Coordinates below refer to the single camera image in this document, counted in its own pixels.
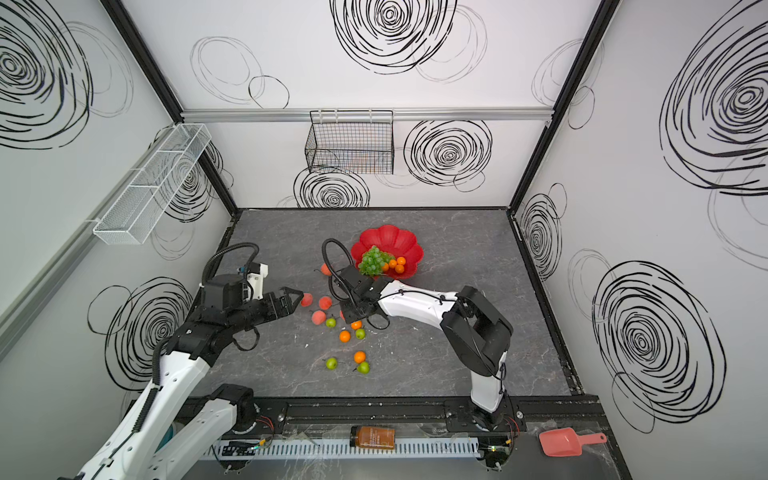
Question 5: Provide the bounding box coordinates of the pink plastic scoop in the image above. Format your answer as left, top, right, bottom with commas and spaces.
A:
538, 428, 608, 458

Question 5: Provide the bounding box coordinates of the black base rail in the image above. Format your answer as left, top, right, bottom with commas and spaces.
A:
245, 395, 604, 434

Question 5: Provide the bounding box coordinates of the black wire basket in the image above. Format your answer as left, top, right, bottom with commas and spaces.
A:
304, 120, 395, 175

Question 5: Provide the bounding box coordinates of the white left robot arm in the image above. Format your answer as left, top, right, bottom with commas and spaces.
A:
76, 273, 304, 479

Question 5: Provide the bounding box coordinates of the black corner frame post left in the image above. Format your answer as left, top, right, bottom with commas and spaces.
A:
100, 0, 239, 217

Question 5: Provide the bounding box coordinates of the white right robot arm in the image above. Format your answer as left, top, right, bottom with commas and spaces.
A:
328, 266, 513, 431

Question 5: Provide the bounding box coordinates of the brown bottle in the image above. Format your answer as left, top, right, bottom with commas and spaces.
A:
350, 426, 396, 451

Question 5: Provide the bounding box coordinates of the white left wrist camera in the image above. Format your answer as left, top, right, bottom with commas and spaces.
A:
246, 263, 269, 301

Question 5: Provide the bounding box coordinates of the clear wall shelf rack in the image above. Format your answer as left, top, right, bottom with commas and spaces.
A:
93, 123, 211, 245

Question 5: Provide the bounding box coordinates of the aluminium wall rail back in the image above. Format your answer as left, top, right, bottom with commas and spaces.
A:
181, 106, 554, 123

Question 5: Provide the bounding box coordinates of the black corner frame post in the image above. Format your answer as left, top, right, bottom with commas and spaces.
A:
508, 0, 620, 214
100, 0, 239, 217

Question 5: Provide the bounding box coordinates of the black corner frame post right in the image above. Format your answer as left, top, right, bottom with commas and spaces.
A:
508, 0, 620, 214

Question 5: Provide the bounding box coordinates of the white slotted cable duct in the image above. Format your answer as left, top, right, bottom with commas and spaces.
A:
201, 437, 481, 462

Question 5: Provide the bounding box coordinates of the fake peach middle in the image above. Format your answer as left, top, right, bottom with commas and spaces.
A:
318, 296, 333, 311

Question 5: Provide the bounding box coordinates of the green fake grape bunch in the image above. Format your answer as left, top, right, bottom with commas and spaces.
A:
358, 246, 395, 276

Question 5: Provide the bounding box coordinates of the red flower-shaped fruit bowl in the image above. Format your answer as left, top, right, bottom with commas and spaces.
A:
351, 225, 424, 280

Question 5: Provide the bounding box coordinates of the fake peach lower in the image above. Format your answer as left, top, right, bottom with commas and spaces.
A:
311, 310, 327, 325

